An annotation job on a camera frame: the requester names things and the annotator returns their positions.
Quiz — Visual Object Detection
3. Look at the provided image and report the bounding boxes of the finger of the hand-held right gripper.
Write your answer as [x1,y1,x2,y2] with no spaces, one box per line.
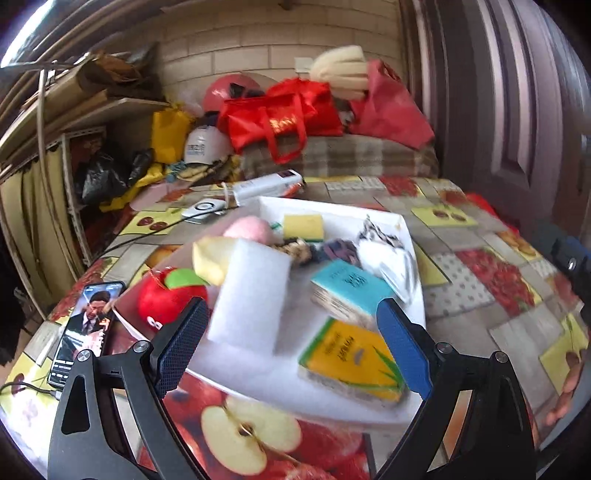
[550,234,591,325]

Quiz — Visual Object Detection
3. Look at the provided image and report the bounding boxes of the red helmet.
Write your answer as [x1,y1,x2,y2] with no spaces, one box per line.
[202,74,266,114]

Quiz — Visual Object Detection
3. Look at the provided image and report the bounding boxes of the yellow cloth pile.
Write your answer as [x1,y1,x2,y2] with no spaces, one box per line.
[99,161,241,213]

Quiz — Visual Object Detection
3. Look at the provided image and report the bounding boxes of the white cardboard tray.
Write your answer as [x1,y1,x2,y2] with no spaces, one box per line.
[111,196,428,425]

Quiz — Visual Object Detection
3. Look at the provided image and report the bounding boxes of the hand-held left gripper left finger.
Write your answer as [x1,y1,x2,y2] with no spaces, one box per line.
[48,296,211,480]

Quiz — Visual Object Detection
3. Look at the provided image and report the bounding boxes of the brown cardboard pieces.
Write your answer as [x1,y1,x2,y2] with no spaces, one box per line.
[76,44,160,100]

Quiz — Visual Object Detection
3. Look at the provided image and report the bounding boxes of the wooden storage shelf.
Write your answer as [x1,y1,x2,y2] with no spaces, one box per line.
[0,55,169,278]

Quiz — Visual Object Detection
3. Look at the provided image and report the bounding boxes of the yellow curtain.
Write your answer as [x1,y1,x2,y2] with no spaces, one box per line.
[0,148,84,315]

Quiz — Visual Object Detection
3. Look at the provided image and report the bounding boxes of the black plastic bag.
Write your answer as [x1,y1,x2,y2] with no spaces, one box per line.
[76,150,130,204]

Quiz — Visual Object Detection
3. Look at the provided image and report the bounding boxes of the white helmet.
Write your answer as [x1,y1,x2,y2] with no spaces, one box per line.
[184,126,234,164]

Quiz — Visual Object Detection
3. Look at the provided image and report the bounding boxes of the glossy red gift bag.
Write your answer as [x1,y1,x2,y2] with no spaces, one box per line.
[464,193,518,232]

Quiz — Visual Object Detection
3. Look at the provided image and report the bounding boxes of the small brown plush toy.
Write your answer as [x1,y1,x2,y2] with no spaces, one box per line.
[272,237,319,267]

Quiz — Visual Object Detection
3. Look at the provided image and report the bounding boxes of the white foam block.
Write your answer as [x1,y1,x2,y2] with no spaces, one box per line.
[206,239,293,355]

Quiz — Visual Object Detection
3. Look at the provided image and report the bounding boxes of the yellow corn packet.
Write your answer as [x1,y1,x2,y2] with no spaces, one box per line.
[298,318,409,406]

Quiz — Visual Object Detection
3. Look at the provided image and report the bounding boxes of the black smartphone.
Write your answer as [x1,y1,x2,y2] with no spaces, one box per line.
[48,281,126,391]

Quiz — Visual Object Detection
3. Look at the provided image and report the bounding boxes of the yellow bag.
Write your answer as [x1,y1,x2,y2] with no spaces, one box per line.
[151,108,195,164]

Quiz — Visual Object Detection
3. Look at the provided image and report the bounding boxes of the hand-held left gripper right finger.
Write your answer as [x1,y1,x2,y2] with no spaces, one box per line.
[375,298,539,480]

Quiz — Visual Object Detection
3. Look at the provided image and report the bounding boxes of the yellow green scouring sponge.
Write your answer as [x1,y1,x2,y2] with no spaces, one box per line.
[283,213,325,243]

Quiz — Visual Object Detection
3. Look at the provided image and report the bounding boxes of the pink fluffy ball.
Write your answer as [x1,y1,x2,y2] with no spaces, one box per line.
[223,216,273,245]

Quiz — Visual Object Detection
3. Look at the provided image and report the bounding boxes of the dark panelled door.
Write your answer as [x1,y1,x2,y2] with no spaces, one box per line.
[399,0,591,241]

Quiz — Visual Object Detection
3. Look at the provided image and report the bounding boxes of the white power bank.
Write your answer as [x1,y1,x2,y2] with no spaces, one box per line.
[181,199,228,224]

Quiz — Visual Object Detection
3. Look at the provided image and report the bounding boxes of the pale yellow sponge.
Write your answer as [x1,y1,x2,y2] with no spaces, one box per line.
[191,236,241,287]

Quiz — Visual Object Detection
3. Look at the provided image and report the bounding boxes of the red non-woven bag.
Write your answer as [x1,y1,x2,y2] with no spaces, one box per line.
[348,59,435,149]

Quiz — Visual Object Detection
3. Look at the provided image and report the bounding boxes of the dark knit scrunchie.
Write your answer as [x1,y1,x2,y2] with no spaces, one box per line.
[316,239,363,267]

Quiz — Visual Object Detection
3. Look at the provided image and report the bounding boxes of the red tote bag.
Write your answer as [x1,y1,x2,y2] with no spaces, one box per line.
[217,78,345,164]

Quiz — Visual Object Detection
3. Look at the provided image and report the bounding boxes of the long white box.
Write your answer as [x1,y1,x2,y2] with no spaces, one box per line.
[226,170,305,206]

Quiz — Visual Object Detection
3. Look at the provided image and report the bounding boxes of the black phone cable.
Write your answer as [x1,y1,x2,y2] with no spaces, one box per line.
[0,374,63,402]

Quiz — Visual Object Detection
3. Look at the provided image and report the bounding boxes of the red apple plush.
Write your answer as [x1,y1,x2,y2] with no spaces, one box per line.
[137,267,211,335]

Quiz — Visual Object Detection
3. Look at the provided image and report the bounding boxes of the teal tissue packet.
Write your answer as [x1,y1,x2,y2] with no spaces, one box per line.
[310,259,395,326]

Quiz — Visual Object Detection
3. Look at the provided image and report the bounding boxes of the person's right hand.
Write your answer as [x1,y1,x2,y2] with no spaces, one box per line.
[544,362,583,428]

